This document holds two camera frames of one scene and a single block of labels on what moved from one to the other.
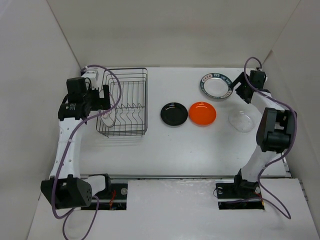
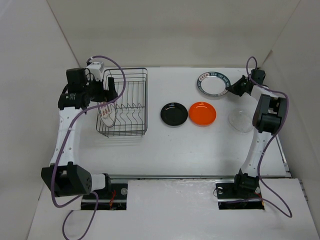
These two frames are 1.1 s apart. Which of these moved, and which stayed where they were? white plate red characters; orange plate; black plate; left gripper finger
Moved: left gripper finger
Stayed: black plate; white plate red characters; orange plate
